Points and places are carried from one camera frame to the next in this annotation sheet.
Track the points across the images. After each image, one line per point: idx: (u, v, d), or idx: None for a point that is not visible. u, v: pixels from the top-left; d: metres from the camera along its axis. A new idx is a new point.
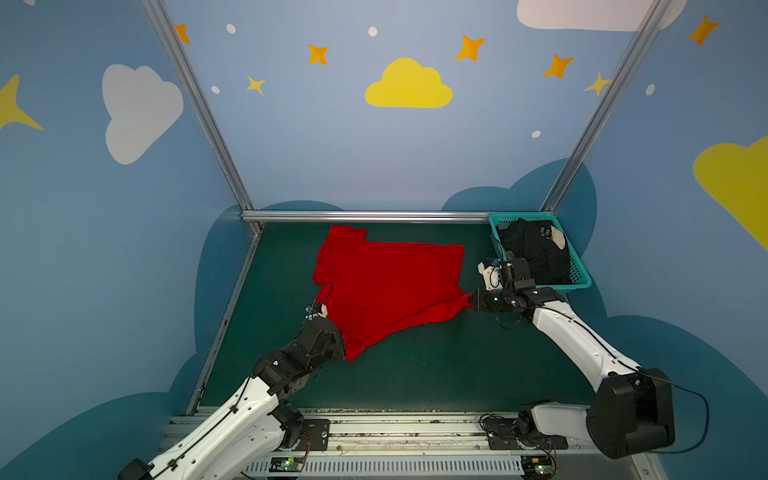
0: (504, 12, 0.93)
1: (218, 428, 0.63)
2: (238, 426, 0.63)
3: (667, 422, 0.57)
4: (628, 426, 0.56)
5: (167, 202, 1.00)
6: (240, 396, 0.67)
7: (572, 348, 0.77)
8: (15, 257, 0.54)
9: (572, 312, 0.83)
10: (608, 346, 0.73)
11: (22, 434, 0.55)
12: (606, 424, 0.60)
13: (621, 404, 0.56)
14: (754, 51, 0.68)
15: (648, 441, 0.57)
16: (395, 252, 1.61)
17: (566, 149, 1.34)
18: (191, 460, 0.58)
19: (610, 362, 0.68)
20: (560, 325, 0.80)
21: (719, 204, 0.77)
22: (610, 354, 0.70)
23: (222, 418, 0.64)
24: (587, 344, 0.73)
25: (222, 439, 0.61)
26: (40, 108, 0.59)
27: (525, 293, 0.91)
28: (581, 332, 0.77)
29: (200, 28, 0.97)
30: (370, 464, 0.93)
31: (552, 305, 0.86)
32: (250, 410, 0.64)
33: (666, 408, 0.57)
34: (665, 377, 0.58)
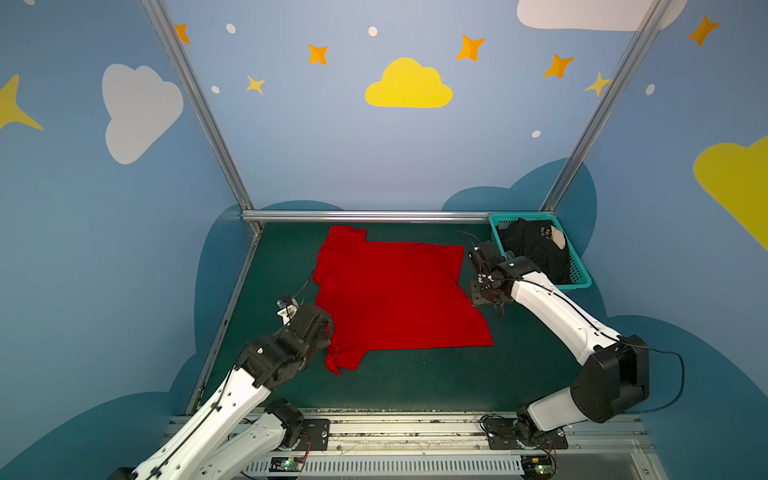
0: (505, 11, 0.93)
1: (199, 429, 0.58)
2: (225, 424, 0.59)
3: (643, 382, 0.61)
4: (613, 394, 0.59)
5: (167, 202, 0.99)
6: (222, 394, 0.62)
7: (554, 321, 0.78)
8: (16, 257, 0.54)
9: (551, 284, 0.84)
10: (589, 317, 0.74)
11: (22, 434, 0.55)
12: (592, 395, 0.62)
13: (607, 379, 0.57)
14: (755, 51, 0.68)
15: (627, 402, 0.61)
16: (395, 253, 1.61)
17: (566, 149, 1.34)
18: (175, 465, 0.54)
19: (593, 335, 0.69)
20: (541, 299, 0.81)
21: (719, 203, 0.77)
22: (593, 326, 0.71)
23: (205, 416, 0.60)
24: (570, 318, 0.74)
25: (206, 440, 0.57)
26: (39, 108, 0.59)
27: (499, 267, 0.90)
28: (562, 304, 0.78)
29: (200, 28, 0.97)
30: (370, 464, 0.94)
31: (529, 278, 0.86)
32: (236, 407, 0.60)
33: (645, 370, 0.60)
34: (643, 344, 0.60)
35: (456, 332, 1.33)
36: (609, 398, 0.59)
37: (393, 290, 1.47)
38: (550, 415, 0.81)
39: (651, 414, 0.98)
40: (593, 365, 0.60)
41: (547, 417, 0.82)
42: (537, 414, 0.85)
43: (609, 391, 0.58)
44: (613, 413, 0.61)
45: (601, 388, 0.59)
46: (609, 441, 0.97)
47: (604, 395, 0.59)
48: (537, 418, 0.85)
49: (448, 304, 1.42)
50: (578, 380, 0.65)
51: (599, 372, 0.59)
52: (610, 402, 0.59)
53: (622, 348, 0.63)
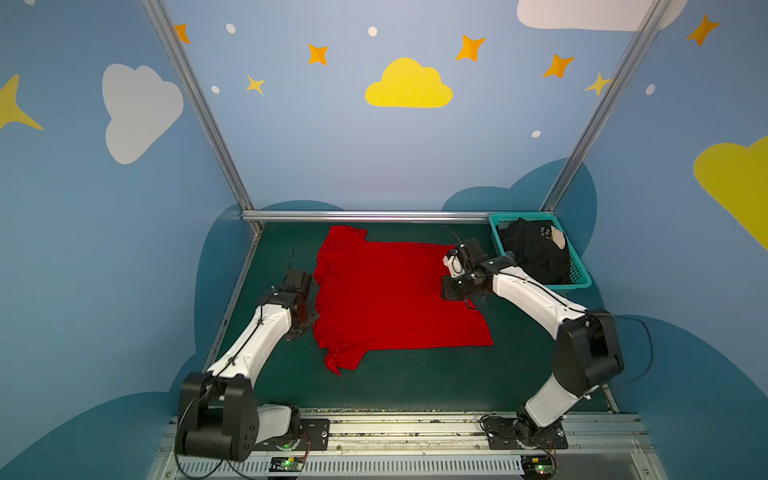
0: (505, 11, 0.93)
1: (253, 337, 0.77)
2: (270, 332, 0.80)
3: (616, 353, 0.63)
4: (587, 365, 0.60)
5: (166, 202, 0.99)
6: (261, 317, 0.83)
7: (528, 304, 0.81)
8: (16, 257, 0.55)
9: (525, 274, 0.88)
10: (559, 297, 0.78)
11: (22, 434, 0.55)
12: (568, 369, 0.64)
13: (576, 346, 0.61)
14: (755, 51, 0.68)
15: (605, 375, 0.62)
16: (395, 253, 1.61)
17: (565, 149, 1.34)
18: (247, 355, 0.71)
19: (562, 309, 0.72)
20: (515, 286, 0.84)
21: (719, 203, 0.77)
22: (562, 303, 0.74)
23: (252, 331, 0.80)
24: (541, 298, 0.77)
25: (263, 343, 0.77)
26: (39, 108, 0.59)
27: (482, 265, 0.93)
28: (534, 288, 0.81)
29: (200, 28, 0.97)
30: (370, 464, 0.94)
31: (508, 271, 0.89)
32: (275, 321, 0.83)
33: (613, 339, 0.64)
34: (608, 313, 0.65)
35: (456, 332, 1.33)
36: (583, 368, 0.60)
37: (393, 290, 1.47)
38: (546, 409, 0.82)
39: (651, 414, 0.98)
40: (564, 338, 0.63)
41: (543, 410, 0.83)
42: (535, 413, 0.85)
43: (581, 360, 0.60)
44: (592, 387, 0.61)
45: (574, 359, 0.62)
46: (609, 440, 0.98)
47: (578, 366, 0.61)
48: (537, 417, 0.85)
49: (448, 304, 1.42)
50: (555, 356, 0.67)
51: (570, 343, 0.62)
52: (586, 373, 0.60)
53: (592, 322, 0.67)
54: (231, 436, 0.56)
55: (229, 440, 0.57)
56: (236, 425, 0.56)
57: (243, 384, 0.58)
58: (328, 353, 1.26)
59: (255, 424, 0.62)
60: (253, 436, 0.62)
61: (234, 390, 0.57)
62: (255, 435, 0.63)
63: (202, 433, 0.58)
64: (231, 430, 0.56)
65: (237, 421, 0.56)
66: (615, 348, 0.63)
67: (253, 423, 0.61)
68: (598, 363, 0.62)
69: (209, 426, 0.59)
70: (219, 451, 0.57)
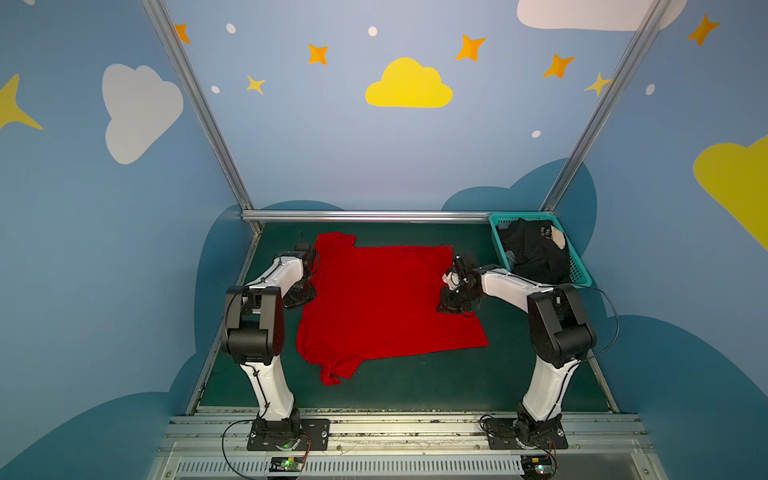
0: (505, 11, 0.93)
1: (277, 269, 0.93)
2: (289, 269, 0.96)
3: (585, 322, 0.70)
4: (555, 331, 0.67)
5: (167, 201, 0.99)
6: (281, 260, 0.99)
7: (508, 291, 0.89)
8: (16, 257, 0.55)
9: (505, 269, 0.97)
10: (533, 282, 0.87)
11: (23, 433, 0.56)
12: (542, 339, 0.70)
13: (542, 313, 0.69)
14: (755, 51, 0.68)
15: (577, 344, 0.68)
16: (395, 254, 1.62)
17: (565, 149, 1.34)
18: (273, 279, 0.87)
19: (534, 288, 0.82)
20: (494, 276, 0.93)
21: (718, 202, 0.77)
22: (534, 285, 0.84)
23: (273, 267, 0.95)
24: (516, 282, 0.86)
25: (285, 275, 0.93)
26: (39, 108, 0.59)
27: (473, 270, 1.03)
28: (513, 278, 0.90)
29: (200, 28, 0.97)
30: (370, 464, 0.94)
31: (495, 270, 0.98)
32: (293, 262, 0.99)
33: (580, 309, 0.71)
34: (573, 287, 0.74)
35: (456, 332, 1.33)
36: (552, 335, 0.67)
37: (393, 291, 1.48)
38: (538, 400, 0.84)
39: (651, 414, 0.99)
40: (534, 308, 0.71)
41: (538, 402, 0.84)
42: (531, 406, 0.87)
43: (548, 326, 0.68)
44: (564, 356, 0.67)
45: (543, 327, 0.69)
46: (608, 440, 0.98)
47: (547, 332, 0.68)
48: (533, 411, 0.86)
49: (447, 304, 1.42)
50: (532, 330, 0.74)
51: (539, 313, 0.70)
52: (555, 340, 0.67)
53: (561, 296, 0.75)
54: (266, 333, 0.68)
55: (263, 335, 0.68)
56: (271, 321, 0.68)
57: (276, 290, 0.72)
58: (320, 370, 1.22)
59: (282, 332, 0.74)
60: (281, 342, 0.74)
61: (269, 294, 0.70)
62: (283, 342, 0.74)
63: (241, 332, 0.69)
64: (268, 326, 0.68)
65: (272, 318, 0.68)
66: (583, 318, 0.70)
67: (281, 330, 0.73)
68: (568, 332, 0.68)
69: (245, 327, 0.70)
70: (256, 346, 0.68)
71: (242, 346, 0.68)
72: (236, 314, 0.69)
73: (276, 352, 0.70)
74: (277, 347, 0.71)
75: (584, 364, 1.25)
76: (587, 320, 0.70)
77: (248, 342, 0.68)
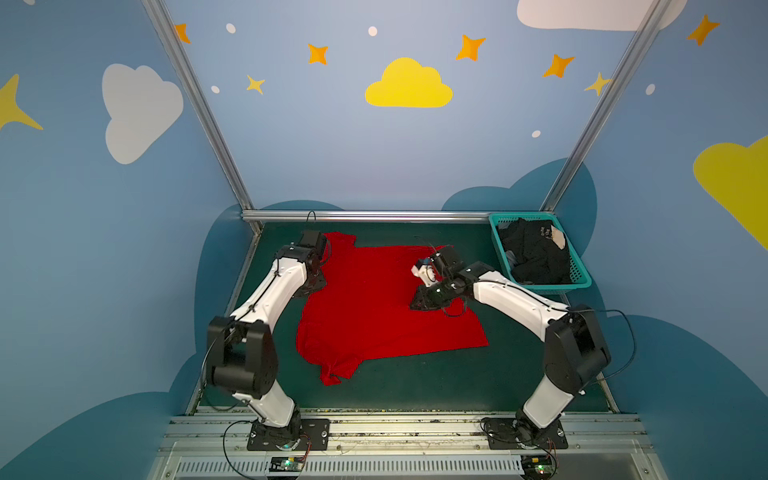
0: (505, 11, 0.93)
1: (270, 286, 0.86)
2: (284, 283, 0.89)
3: (602, 346, 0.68)
4: (577, 364, 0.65)
5: (166, 201, 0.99)
6: (278, 269, 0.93)
7: (514, 308, 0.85)
8: (16, 257, 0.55)
9: (503, 277, 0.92)
10: (538, 296, 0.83)
11: (23, 434, 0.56)
12: (560, 369, 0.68)
13: (565, 348, 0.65)
14: (755, 51, 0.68)
15: (594, 369, 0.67)
16: (395, 253, 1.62)
17: (565, 149, 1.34)
18: (265, 304, 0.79)
19: (545, 310, 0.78)
20: (496, 292, 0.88)
21: (719, 202, 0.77)
22: (543, 304, 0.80)
23: (269, 280, 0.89)
24: (524, 301, 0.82)
25: (280, 292, 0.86)
26: (39, 108, 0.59)
27: (460, 275, 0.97)
28: (516, 292, 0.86)
29: (200, 28, 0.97)
30: (369, 464, 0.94)
31: (487, 277, 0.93)
32: (291, 272, 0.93)
33: (596, 333, 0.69)
34: (589, 308, 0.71)
35: (456, 332, 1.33)
36: (574, 368, 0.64)
37: (393, 291, 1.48)
38: (542, 409, 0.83)
39: (651, 414, 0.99)
40: (554, 339, 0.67)
41: (541, 411, 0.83)
42: (534, 416, 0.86)
43: (571, 360, 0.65)
44: (586, 386, 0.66)
45: (564, 358, 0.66)
46: (608, 440, 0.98)
47: (569, 366, 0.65)
48: (537, 420, 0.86)
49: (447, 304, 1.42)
50: (547, 356, 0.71)
51: (560, 345, 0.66)
52: (577, 373, 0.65)
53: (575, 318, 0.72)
54: (251, 373, 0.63)
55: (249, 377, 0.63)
56: (255, 364, 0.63)
57: (261, 326, 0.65)
58: (320, 370, 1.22)
59: (273, 366, 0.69)
60: (272, 376, 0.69)
61: (256, 335, 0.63)
62: (273, 377, 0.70)
63: (227, 369, 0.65)
64: (254, 368, 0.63)
65: (256, 361, 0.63)
66: (600, 342, 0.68)
67: (271, 365, 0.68)
68: (587, 359, 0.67)
69: (231, 363, 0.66)
70: (242, 385, 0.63)
71: (229, 383, 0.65)
72: (219, 352, 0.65)
73: (264, 390, 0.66)
74: (266, 385, 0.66)
75: None
76: (603, 343, 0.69)
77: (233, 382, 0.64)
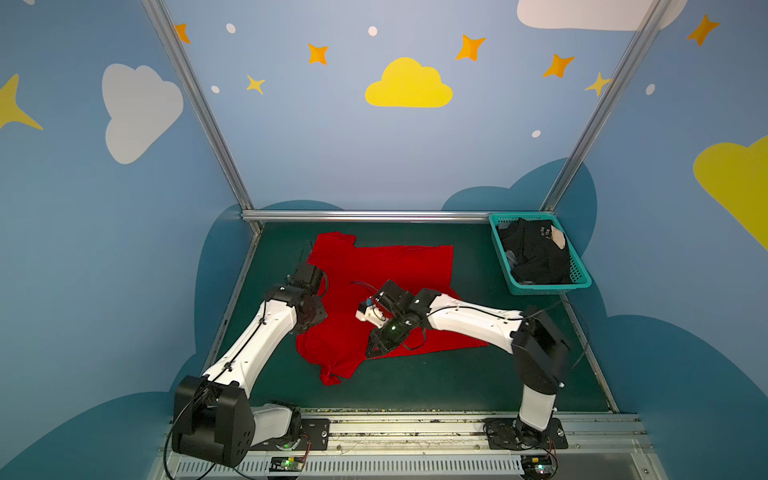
0: (505, 12, 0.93)
1: (253, 337, 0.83)
2: (270, 331, 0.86)
3: (562, 339, 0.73)
4: (546, 368, 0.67)
5: (166, 201, 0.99)
6: (264, 315, 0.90)
7: (472, 328, 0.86)
8: (17, 257, 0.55)
9: (453, 301, 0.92)
10: (492, 312, 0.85)
11: (22, 434, 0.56)
12: (536, 377, 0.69)
13: (535, 358, 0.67)
14: (755, 51, 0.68)
15: (561, 363, 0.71)
16: (395, 253, 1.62)
17: (565, 149, 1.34)
18: (244, 361, 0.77)
19: (503, 324, 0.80)
20: (453, 318, 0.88)
21: (718, 202, 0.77)
22: (500, 318, 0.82)
23: (254, 329, 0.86)
24: (481, 321, 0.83)
25: (263, 344, 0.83)
26: (39, 108, 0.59)
27: (412, 308, 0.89)
28: (470, 312, 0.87)
29: (200, 28, 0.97)
30: (369, 464, 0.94)
31: (438, 305, 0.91)
32: (277, 319, 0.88)
33: (553, 329, 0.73)
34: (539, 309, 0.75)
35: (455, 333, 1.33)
36: (547, 372, 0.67)
37: None
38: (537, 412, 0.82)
39: (651, 414, 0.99)
40: (522, 353, 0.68)
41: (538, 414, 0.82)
42: (531, 421, 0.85)
43: (543, 367, 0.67)
44: (557, 385, 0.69)
45: (534, 366, 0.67)
46: (608, 440, 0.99)
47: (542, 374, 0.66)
48: (534, 424, 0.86)
49: None
50: (518, 368, 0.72)
51: (529, 357, 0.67)
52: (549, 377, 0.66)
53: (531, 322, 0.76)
54: (223, 444, 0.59)
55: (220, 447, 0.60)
56: (223, 434, 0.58)
57: (235, 393, 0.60)
58: (320, 370, 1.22)
59: (250, 429, 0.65)
60: (248, 440, 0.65)
61: (228, 401, 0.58)
62: (249, 441, 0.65)
63: (199, 435, 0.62)
64: (225, 438, 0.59)
65: (225, 431, 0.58)
66: (559, 336, 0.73)
67: (248, 430, 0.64)
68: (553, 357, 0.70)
69: (201, 428, 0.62)
70: (213, 454, 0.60)
71: (199, 449, 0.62)
72: (189, 420, 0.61)
73: (237, 458, 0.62)
74: (240, 452, 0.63)
75: (584, 364, 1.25)
76: (561, 335, 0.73)
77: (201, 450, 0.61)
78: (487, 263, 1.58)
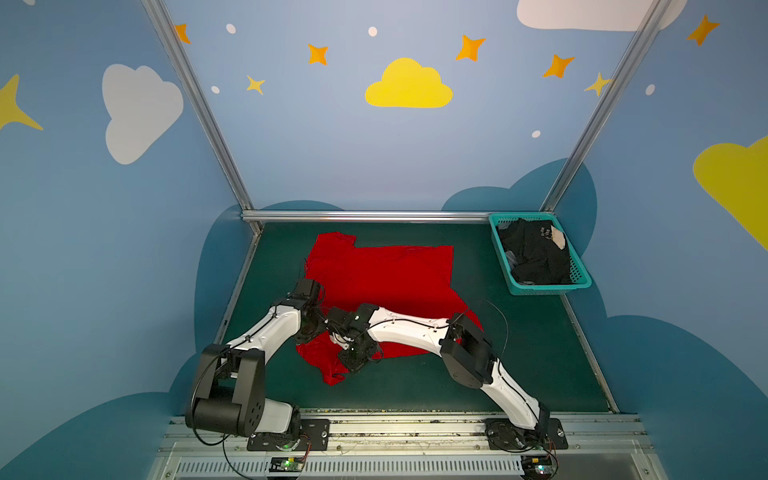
0: (505, 11, 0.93)
1: (268, 323, 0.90)
2: (281, 323, 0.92)
3: (482, 338, 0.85)
4: (472, 367, 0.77)
5: (166, 201, 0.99)
6: (276, 310, 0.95)
7: (409, 338, 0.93)
8: (16, 256, 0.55)
9: (390, 313, 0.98)
10: (423, 320, 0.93)
11: (23, 434, 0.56)
12: (465, 376, 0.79)
13: (462, 360, 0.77)
14: (755, 51, 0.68)
15: (484, 359, 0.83)
16: (395, 253, 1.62)
17: (565, 149, 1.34)
18: (260, 338, 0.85)
19: (433, 333, 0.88)
20: (390, 331, 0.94)
21: (718, 202, 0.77)
22: (430, 328, 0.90)
23: (267, 319, 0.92)
24: (414, 330, 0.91)
25: (275, 331, 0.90)
26: (39, 108, 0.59)
27: (353, 327, 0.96)
28: (405, 324, 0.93)
29: (200, 28, 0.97)
30: (370, 464, 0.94)
31: (375, 321, 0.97)
32: (287, 316, 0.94)
33: (474, 330, 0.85)
34: (459, 314, 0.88)
35: None
36: (474, 369, 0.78)
37: (393, 291, 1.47)
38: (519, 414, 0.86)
39: (651, 414, 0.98)
40: (450, 359, 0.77)
41: (522, 416, 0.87)
42: (520, 422, 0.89)
43: (469, 366, 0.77)
44: (483, 379, 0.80)
45: (463, 367, 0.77)
46: (608, 440, 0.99)
47: (469, 371, 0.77)
48: (524, 425, 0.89)
49: (446, 304, 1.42)
50: (450, 371, 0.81)
51: (457, 361, 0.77)
52: (475, 372, 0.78)
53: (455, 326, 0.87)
54: (240, 407, 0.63)
55: (236, 410, 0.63)
56: (243, 393, 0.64)
57: (258, 356, 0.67)
58: (320, 370, 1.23)
59: (260, 404, 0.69)
60: (257, 416, 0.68)
61: (251, 360, 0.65)
62: (259, 417, 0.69)
63: (211, 404, 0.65)
64: (244, 398, 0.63)
65: (245, 390, 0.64)
66: (480, 335, 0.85)
67: (259, 402, 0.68)
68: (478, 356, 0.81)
69: (216, 399, 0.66)
70: (224, 422, 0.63)
71: (209, 420, 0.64)
72: (208, 383, 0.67)
73: (247, 430, 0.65)
74: (250, 424, 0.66)
75: (584, 364, 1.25)
76: (482, 334, 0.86)
77: (216, 415, 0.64)
78: (487, 264, 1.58)
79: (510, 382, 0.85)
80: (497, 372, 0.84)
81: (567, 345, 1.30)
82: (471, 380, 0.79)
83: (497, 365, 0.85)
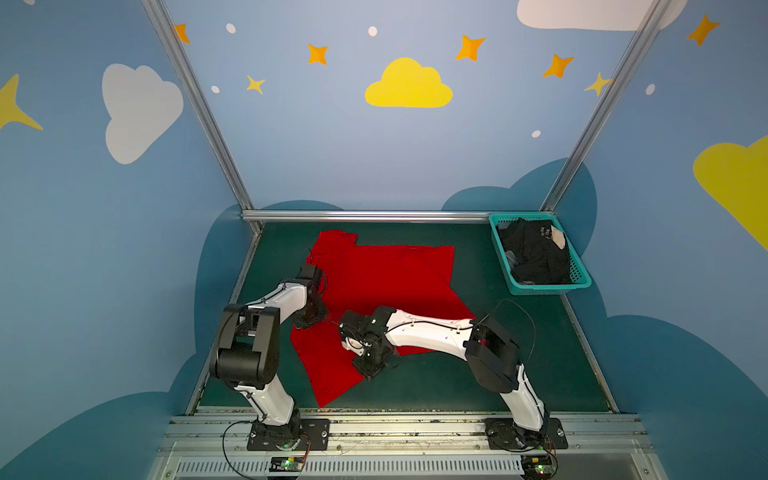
0: (504, 11, 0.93)
1: (279, 292, 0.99)
2: (291, 293, 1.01)
3: (510, 339, 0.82)
4: (499, 369, 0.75)
5: (167, 201, 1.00)
6: (285, 284, 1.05)
7: (429, 341, 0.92)
8: (15, 257, 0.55)
9: (408, 317, 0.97)
10: (444, 322, 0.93)
11: (22, 434, 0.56)
12: (491, 379, 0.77)
13: (488, 363, 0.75)
14: (755, 51, 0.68)
15: (512, 362, 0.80)
16: (395, 253, 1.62)
17: (565, 148, 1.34)
18: (274, 302, 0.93)
19: (456, 334, 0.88)
20: (410, 335, 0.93)
21: (719, 203, 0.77)
22: (452, 329, 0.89)
23: (277, 290, 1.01)
24: (437, 333, 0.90)
25: (286, 298, 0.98)
26: (38, 108, 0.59)
27: (370, 331, 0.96)
28: (424, 327, 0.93)
29: (200, 28, 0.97)
30: (370, 464, 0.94)
31: (393, 324, 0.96)
32: (295, 289, 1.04)
33: (501, 330, 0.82)
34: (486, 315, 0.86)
35: None
36: (501, 371, 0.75)
37: (393, 291, 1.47)
38: (526, 414, 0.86)
39: (651, 414, 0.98)
40: (477, 361, 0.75)
41: (528, 416, 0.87)
42: (526, 424, 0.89)
43: (495, 369, 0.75)
44: (511, 383, 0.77)
45: (489, 369, 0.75)
46: (609, 440, 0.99)
47: (494, 374, 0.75)
48: (531, 427, 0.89)
49: (446, 304, 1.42)
50: (476, 374, 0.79)
51: (482, 363, 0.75)
52: (503, 375, 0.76)
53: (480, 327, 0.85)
54: (260, 357, 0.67)
55: (257, 360, 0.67)
56: (266, 345, 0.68)
57: (275, 311, 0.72)
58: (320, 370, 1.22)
59: (277, 358, 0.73)
60: (274, 367, 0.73)
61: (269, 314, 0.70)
62: (276, 370, 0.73)
63: (232, 355, 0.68)
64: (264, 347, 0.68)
65: (268, 341, 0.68)
66: (507, 336, 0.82)
67: (276, 355, 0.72)
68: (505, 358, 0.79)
69: (236, 350, 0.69)
70: (246, 371, 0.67)
71: (232, 369, 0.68)
72: (230, 335, 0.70)
73: (267, 378, 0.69)
74: (268, 373, 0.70)
75: (584, 364, 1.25)
76: (510, 335, 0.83)
77: (238, 365, 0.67)
78: (487, 263, 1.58)
79: (530, 389, 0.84)
80: (521, 378, 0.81)
81: (567, 345, 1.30)
82: (499, 385, 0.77)
83: (522, 370, 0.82)
